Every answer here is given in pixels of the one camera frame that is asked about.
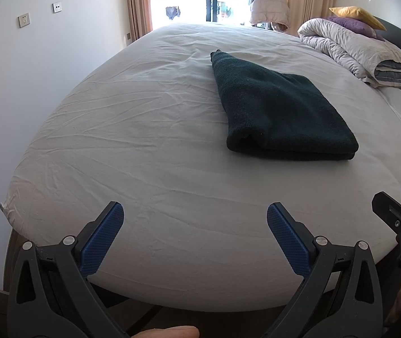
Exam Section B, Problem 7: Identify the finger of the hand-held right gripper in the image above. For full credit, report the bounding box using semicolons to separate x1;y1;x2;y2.
371;191;401;235

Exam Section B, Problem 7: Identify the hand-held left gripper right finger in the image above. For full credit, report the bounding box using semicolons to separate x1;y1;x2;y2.
262;202;384;338

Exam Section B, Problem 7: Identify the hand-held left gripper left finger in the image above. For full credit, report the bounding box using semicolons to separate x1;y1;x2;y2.
6;201;131;338

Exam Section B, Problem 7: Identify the dark green fleece garment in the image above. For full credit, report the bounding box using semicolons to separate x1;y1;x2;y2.
210;51;359;161

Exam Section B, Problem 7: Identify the person's left hand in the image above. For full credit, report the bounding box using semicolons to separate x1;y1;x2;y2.
132;325;200;338

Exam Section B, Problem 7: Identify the bed with white sheet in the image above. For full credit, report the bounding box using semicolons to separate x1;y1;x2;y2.
0;22;401;313

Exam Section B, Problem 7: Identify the grey white quilt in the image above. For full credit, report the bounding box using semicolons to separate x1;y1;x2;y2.
297;18;401;89

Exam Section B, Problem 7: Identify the purple pillow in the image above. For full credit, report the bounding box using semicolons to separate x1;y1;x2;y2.
327;16;386;40

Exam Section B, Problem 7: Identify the yellow pillow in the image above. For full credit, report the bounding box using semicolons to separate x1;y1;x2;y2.
329;6;387;32

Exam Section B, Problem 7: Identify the beige curtain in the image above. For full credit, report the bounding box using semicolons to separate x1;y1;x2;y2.
125;0;154;42
281;0;338;37

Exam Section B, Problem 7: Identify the beige padded jacket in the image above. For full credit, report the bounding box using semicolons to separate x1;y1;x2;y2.
249;0;290;33

